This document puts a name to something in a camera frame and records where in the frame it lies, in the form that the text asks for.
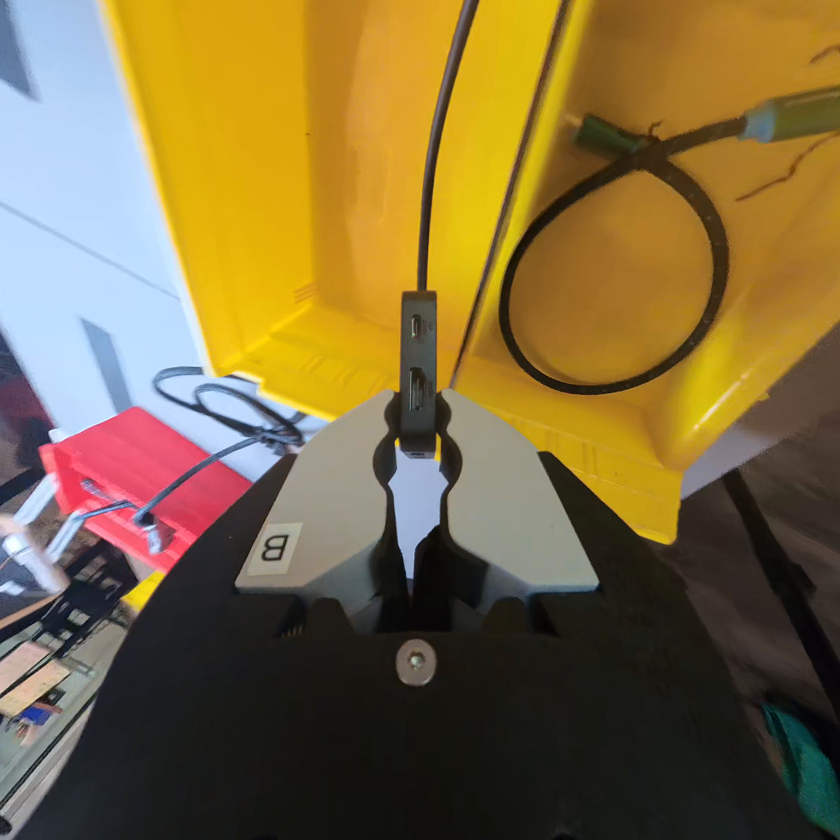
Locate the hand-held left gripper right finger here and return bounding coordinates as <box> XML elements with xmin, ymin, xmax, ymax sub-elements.
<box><xmin>435</xmin><ymin>389</ymin><xmax>601</xmax><ymax>595</ymax></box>

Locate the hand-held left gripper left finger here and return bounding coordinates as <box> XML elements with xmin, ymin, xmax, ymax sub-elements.
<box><xmin>234</xmin><ymin>389</ymin><xmax>403</xmax><ymax>597</ymax></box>

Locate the black usb hub adapter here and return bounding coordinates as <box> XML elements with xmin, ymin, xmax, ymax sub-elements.
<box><xmin>399</xmin><ymin>290</ymin><xmax>441</xmax><ymax>462</ymax></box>

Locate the yellow storage bin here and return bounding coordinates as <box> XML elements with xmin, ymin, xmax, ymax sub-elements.
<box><xmin>448</xmin><ymin>0</ymin><xmax>840</xmax><ymax>547</ymax></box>
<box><xmin>97</xmin><ymin>0</ymin><xmax>571</xmax><ymax>422</ymax></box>

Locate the thin grey adapter cable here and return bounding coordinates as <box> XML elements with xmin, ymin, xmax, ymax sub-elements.
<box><xmin>415</xmin><ymin>0</ymin><xmax>481</xmax><ymax>294</ymax></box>

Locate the red storage bin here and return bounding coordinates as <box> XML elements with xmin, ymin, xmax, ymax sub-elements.
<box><xmin>38</xmin><ymin>406</ymin><xmax>255</xmax><ymax>573</ymax></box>

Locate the black metal table leg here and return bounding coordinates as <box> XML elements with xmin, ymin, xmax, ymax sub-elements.
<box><xmin>721</xmin><ymin>467</ymin><xmax>840</xmax><ymax>713</ymax></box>

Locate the teal green cloth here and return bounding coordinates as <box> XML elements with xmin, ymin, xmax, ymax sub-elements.
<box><xmin>760</xmin><ymin>701</ymin><xmax>840</xmax><ymax>836</ymax></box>

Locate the thin black cable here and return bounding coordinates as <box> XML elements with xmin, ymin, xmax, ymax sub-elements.
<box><xmin>131</xmin><ymin>365</ymin><xmax>309</xmax><ymax>555</ymax></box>

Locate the green plug hdmi cable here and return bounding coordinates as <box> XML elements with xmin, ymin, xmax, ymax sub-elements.
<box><xmin>497</xmin><ymin>88</ymin><xmax>840</xmax><ymax>396</ymax></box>

